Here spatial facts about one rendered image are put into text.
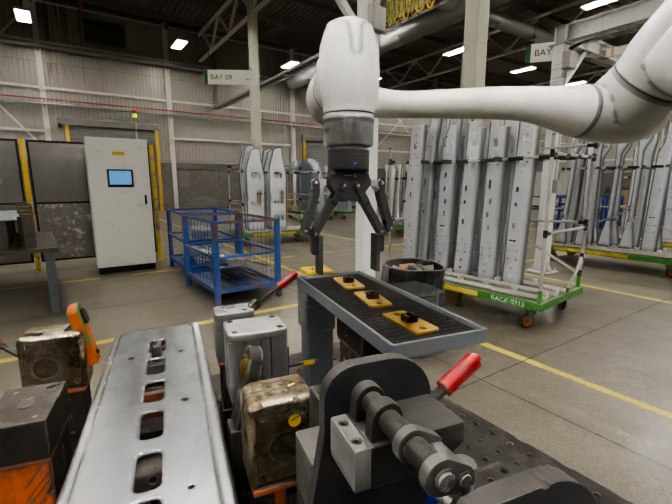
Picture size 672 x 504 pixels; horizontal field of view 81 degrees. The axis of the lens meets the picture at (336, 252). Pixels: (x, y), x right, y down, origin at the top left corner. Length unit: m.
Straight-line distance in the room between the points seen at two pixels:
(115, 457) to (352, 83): 0.63
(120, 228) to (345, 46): 6.26
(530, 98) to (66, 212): 7.19
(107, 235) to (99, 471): 6.26
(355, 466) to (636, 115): 0.81
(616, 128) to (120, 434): 1.00
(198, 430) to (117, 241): 6.25
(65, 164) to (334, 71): 7.01
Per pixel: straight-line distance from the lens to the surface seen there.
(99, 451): 0.66
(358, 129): 0.69
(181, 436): 0.64
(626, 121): 0.95
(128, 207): 6.79
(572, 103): 0.90
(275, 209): 9.14
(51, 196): 7.57
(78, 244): 7.63
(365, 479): 0.33
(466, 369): 0.47
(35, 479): 0.76
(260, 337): 0.67
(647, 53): 0.92
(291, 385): 0.56
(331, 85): 0.70
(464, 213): 4.78
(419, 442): 0.29
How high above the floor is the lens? 1.35
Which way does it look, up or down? 10 degrees down
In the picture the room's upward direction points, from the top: straight up
